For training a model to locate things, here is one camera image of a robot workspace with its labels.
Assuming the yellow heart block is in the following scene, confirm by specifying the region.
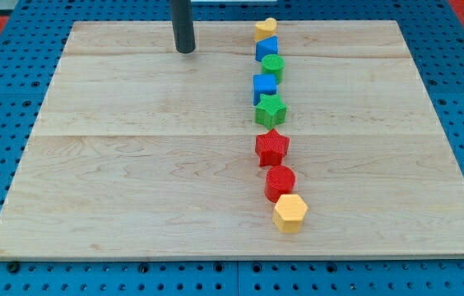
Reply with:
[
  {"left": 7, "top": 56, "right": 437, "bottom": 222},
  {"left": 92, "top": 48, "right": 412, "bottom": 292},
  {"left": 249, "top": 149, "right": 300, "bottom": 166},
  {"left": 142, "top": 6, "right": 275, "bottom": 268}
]
[{"left": 253, "top": 17, "right": 277, "bottom": 42}]

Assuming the red star block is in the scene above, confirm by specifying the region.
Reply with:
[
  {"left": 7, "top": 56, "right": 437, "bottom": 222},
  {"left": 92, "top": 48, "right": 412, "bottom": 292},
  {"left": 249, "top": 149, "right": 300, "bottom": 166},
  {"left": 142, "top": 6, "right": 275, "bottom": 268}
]
[{"left": 255, "top": 128, "right": 290, "bottom": 167}]

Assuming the green star block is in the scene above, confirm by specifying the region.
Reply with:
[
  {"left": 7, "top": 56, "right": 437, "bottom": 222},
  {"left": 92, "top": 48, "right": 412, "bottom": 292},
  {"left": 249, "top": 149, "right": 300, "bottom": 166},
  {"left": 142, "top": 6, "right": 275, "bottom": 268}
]
[{"left": 254, "top": 94, "right": 287, "bottom": 130}]

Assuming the red cylinder block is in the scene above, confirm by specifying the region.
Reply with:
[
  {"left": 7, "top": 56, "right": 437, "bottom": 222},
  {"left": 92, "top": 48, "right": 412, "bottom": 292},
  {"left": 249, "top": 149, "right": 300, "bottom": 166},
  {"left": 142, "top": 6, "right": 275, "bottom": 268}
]
[{"left": 264, "top": 165, "right": 296, "bottom": 203}]

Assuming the blue cube block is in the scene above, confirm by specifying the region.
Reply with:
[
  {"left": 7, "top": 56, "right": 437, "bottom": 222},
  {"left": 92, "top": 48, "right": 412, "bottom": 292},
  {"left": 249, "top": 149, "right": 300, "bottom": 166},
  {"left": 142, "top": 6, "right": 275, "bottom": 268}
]
[{"left": 252, "top": 74, "right": 277, "bottom": 106}]

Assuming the yellow hexagon block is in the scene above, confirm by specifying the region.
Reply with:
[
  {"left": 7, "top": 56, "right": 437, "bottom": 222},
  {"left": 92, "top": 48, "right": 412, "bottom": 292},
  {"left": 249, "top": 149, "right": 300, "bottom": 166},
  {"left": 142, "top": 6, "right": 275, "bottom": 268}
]
[{"left": 272, "top": 194, "right": 309, "bottom": 234}]

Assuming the light wooden board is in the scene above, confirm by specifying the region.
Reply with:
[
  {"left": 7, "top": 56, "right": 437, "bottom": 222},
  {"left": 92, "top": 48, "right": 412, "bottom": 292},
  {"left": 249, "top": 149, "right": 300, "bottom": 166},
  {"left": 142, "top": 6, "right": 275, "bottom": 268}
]
[{"left": 0, "top": 21, "right": 464, "bottom": 261}]

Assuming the green cylinder block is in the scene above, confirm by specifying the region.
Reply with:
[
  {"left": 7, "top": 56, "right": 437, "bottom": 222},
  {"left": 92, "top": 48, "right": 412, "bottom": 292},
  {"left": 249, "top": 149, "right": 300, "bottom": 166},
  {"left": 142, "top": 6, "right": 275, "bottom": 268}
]
[{"left": 261, "top": 53, "right": 285, "bottom": 84}]

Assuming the blue triangle block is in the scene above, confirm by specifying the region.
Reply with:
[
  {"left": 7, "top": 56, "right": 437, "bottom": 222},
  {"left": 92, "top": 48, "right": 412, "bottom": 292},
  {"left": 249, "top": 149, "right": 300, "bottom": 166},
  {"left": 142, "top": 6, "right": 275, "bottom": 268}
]
[{"left": 255, "top": 35, "right": 279, "bottom": 62}]

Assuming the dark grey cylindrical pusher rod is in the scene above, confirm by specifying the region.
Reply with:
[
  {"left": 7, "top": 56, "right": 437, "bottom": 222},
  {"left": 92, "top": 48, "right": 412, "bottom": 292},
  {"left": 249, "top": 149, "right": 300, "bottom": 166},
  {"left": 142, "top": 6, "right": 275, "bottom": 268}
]
[{"left": 169, "top": 0, "right": 196, "bottom": 53}]

